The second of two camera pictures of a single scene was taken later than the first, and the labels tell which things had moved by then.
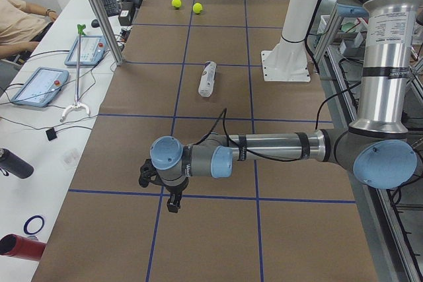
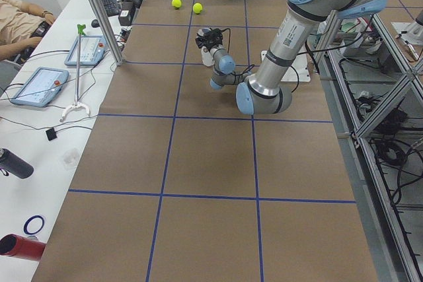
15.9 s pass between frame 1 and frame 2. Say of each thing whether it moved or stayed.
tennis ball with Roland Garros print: stayed
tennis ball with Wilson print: stayed
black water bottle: stayed
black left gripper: moved
